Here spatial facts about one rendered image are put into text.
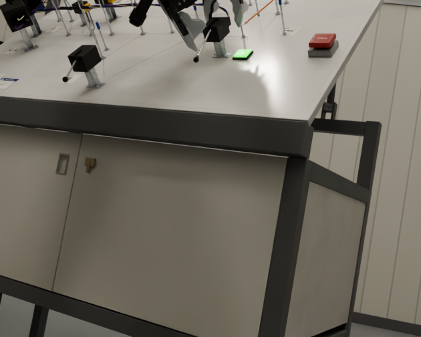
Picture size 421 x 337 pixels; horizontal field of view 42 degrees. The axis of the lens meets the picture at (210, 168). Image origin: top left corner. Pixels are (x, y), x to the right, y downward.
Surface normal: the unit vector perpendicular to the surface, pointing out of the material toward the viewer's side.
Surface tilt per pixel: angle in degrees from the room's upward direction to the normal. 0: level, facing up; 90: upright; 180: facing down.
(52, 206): 90
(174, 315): 90
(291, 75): 46
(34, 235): 90
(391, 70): 90
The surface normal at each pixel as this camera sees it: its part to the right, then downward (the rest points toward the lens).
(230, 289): -0.47, -0.14
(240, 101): -0.22, -0.79
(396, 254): -0.17, -0.10
